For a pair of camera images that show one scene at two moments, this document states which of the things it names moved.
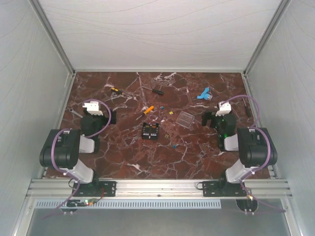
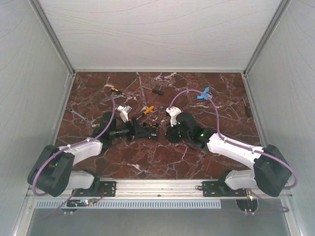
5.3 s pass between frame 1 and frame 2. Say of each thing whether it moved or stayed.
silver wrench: stayed
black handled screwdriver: stayed
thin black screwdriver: stayed
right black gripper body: moved
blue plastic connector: stayed
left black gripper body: moved
